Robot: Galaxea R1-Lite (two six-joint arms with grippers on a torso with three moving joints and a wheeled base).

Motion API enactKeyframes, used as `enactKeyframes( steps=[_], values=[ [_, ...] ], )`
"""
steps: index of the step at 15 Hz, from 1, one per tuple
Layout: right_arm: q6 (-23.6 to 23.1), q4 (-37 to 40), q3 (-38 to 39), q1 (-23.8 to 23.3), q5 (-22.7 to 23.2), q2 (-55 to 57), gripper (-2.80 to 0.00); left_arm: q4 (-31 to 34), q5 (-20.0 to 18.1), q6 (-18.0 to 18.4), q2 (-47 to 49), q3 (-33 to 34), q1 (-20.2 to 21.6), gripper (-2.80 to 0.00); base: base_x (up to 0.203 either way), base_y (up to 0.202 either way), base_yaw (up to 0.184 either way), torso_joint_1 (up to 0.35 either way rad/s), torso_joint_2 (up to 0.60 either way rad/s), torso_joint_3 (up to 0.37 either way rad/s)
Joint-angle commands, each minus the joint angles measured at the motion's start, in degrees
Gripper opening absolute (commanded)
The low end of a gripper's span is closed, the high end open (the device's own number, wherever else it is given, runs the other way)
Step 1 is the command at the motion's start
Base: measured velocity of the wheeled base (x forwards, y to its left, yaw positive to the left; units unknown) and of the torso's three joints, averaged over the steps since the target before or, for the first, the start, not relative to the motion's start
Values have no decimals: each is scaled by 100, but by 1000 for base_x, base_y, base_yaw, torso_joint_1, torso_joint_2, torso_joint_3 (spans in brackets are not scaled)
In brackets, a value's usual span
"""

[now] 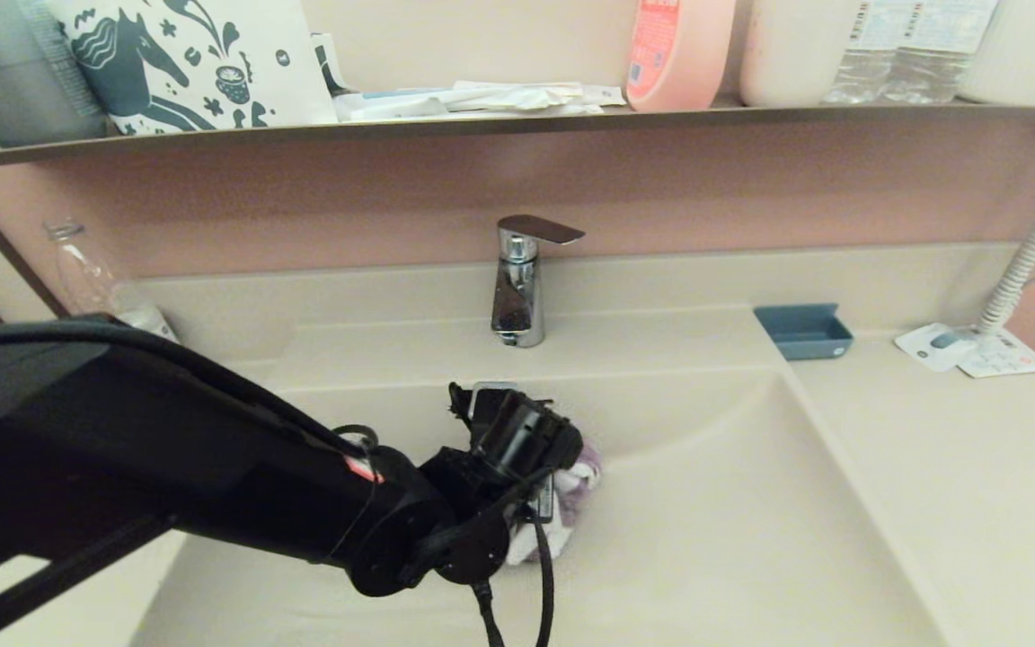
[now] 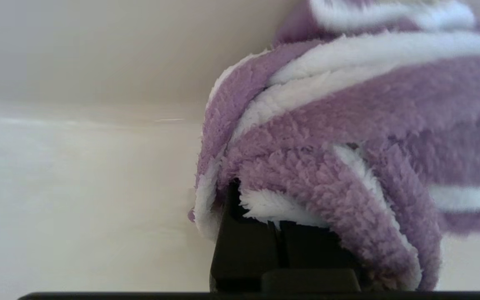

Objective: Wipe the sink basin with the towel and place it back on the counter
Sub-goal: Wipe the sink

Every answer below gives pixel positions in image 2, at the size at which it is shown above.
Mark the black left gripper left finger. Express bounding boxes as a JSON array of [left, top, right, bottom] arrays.
[[210, 179, 284, 293]]

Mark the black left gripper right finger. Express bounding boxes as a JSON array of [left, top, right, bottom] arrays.
[[282, 222, 361, 270]]

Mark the purple white striped towel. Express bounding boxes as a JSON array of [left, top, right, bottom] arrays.
[[188, 0, 480, 292]]

